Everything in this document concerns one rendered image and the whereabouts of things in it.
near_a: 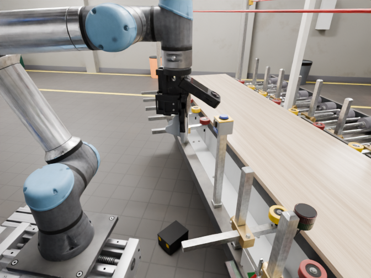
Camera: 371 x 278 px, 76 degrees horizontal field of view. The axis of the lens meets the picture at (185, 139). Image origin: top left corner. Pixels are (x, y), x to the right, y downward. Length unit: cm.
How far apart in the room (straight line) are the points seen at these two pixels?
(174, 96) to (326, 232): 79
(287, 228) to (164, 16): 63
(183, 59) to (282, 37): 657
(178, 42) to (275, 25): 652
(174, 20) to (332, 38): 695
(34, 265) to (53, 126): 38
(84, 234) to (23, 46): 50
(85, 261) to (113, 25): 60
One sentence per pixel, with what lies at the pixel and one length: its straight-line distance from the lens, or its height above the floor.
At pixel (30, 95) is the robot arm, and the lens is 76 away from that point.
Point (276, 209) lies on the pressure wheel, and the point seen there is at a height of 90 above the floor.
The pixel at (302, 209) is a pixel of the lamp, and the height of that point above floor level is 114.
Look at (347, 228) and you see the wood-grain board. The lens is 116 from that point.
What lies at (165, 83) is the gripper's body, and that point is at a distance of 61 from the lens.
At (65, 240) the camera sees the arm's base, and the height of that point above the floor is 110.
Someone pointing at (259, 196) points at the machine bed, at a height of 79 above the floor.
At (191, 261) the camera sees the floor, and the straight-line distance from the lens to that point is 198.
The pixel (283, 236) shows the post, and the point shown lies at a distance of 78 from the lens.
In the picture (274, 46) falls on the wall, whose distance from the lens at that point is 710.
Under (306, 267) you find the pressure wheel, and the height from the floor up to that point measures 90.
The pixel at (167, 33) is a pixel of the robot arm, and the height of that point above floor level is 160.
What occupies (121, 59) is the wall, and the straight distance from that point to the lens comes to 772.
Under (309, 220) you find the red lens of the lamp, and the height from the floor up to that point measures 114.
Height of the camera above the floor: 164
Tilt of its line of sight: 28 degrees down
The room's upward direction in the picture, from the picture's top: straight up
